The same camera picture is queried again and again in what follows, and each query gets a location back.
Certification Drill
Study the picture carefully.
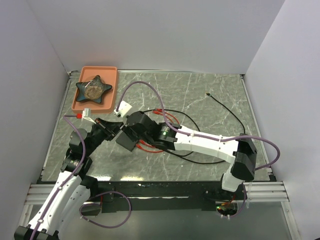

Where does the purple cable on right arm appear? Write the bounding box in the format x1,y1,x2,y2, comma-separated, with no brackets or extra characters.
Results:
114,81,281,220

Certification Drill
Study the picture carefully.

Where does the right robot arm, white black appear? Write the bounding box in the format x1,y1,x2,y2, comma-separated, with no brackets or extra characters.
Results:
116,110,257,200

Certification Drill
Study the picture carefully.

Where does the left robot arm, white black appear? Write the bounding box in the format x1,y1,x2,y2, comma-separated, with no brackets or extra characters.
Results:
14,118,124,240

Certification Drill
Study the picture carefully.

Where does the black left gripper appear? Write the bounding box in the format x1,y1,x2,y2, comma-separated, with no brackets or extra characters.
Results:
84,117,121,156

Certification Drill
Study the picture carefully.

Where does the black network switch box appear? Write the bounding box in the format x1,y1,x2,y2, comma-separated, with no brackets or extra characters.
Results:
115,132,138,152

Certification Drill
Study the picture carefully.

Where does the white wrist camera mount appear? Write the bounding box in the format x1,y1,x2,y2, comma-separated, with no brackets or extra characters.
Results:
113,100,133,118
75,108,96,124

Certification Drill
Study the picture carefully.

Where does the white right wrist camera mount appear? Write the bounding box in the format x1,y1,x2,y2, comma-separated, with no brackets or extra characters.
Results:
113,100,133,118

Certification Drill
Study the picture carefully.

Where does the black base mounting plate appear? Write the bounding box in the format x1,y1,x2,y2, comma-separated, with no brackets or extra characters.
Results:
81,179,247,213

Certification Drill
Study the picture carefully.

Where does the orange plastic tray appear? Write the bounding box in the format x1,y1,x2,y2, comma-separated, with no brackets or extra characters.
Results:
71,66,118,114

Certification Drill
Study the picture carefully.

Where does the black cable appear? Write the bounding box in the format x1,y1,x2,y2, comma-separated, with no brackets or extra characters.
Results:
142,109,226,165
204,92,247,137

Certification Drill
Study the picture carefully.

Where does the red ethernet cable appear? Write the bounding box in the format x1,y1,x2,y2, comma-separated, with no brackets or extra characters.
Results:
136,111,180,154
137,107,181,154

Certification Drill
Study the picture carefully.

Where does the dark star-shaped dish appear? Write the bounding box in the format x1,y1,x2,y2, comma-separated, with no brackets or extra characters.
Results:
75,75,113,104

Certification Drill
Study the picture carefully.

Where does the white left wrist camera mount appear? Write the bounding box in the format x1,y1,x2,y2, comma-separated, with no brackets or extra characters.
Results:
75,108,96,124

